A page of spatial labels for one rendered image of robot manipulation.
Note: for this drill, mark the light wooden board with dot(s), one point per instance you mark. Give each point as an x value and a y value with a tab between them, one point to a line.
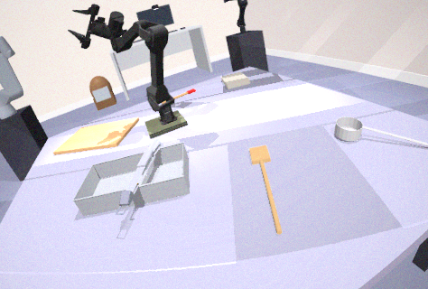
98	136

